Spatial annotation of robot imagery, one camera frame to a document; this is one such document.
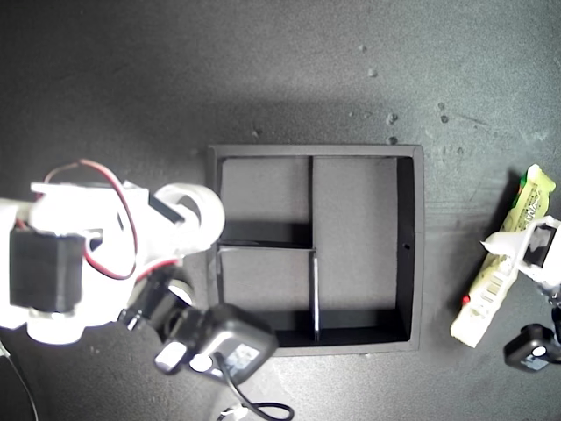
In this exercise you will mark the black tray with wells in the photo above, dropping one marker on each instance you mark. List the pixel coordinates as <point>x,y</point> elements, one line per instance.
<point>355,228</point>

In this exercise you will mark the yellow-green snack bar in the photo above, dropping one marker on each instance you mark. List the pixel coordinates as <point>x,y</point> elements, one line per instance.
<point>482,307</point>

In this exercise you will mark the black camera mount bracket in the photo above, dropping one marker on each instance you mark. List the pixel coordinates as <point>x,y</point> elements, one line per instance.
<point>153,298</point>

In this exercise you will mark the black camera box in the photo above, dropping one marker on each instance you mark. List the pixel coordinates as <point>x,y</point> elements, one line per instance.
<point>228,333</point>
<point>521,346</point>

